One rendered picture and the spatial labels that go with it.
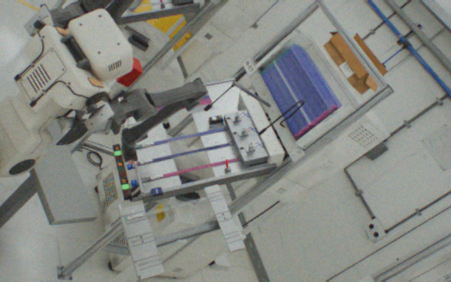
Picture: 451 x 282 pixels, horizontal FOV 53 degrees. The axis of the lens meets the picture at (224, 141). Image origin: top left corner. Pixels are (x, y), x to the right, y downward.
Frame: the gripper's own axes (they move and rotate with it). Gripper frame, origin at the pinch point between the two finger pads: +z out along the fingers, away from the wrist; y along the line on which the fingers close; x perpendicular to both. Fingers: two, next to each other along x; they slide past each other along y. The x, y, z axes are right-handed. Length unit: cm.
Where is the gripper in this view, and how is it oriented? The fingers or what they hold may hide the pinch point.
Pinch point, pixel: (131, 162)
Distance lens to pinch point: 240.2
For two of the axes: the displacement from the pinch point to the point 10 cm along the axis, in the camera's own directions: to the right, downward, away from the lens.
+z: -0.5, 6.4, 7.7
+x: -9.5, 2.0, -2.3
